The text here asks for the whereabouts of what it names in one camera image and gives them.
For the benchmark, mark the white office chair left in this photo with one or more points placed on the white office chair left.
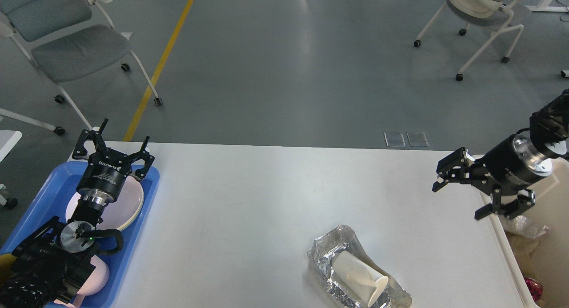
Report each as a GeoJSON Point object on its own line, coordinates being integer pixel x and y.
{"type": "Point", "coordinates": [70, 57]}

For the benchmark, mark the white office chair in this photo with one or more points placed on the white office chair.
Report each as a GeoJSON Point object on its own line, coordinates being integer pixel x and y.
{"type": "Point", "coordinates": [496, 16]}
{"type": "Point", "coordinates": [70, 57]}

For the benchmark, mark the white chair base leg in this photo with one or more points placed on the white chair base leg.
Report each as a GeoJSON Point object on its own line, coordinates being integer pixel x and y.
{"type": "Point", "coordinates": [19, 117]}

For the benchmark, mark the white office chair right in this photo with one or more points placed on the white office chair right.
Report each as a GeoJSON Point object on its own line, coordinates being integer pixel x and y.
{"type": "Point", "coordinates": [496, 16]}

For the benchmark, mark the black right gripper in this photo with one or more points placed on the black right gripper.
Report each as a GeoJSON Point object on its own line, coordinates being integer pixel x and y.
{"type": "Point", "coordinates": [515, 163]}

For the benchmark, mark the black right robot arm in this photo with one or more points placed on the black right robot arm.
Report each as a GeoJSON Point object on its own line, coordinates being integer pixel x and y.
{"type": "Point", "coordinates": [547, 125]}

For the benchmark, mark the pink ceramic plate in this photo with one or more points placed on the pink ceramic plate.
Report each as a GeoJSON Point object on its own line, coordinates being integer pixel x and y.
{"type": "Point", "coordinates": [118, 214]}

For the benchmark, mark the white side table corner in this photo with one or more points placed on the white side table corner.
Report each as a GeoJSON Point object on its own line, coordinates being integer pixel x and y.
{"type": "Point", "coordinates": [8, 140]}

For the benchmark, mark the clear floor plate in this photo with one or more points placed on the clear floor plate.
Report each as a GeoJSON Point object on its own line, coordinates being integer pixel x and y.
{"type": "Point", "coordinates": [395, 139]}
{"type": "Point", "coordinates": [417, 139]}

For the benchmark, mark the blue plastic tray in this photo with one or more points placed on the blue plastic tray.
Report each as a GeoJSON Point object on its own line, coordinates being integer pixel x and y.
{"type": "Point", "coordinates": [52, 200]}

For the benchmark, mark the teal mug yellow inside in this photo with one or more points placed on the teal mug yellow inside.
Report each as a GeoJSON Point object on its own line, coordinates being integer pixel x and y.
{"type": "Point", "coordinates": [6, 262]}

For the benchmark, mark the pink ribbed mug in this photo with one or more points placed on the pink ribbed mug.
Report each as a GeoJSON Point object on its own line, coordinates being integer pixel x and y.
{"type": "Point", "coordinates": [96, 281]}

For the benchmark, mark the crushed red soda can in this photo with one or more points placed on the crushed red soda can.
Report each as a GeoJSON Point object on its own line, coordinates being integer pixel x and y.
{"type": "Point", "coordinates": [535, 289]}

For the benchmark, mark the white paper cup lying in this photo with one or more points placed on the white paper cup lying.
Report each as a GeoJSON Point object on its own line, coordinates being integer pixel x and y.
{"type": "Point", "coordinates": [366, 282]}

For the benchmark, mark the clear floor plate left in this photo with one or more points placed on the clear floor plate left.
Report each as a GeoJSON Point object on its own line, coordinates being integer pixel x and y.
{"type": "Point", "coordinates": [395, 139]}

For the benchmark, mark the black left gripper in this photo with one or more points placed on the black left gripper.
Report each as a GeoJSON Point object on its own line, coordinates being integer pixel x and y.
{"type": "Point", "coordinates": [103, 179]}

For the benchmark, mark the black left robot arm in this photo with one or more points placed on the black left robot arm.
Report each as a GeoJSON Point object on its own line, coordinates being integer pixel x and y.
{"type": "Point", "coordinates": [61, 260]}

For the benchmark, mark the clear floor plate right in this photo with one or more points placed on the clear floor plate right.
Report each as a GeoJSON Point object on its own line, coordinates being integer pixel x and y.
{"type": "Point", "coordinates": [417, 139]}

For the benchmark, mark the foil container back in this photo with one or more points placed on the foil container back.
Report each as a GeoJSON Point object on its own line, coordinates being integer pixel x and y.
{"type": "Point", "coordinates": [524, 226]}

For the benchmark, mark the foil tray front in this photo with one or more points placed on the foil tray front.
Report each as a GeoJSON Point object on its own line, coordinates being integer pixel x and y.
{"type": "Point", "coordinates": [321, 255]}

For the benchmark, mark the beige plastic bin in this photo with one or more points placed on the beige plastic bin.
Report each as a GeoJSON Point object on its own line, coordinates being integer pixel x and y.
{"type": "Point", "coordinates": [550, 260]}

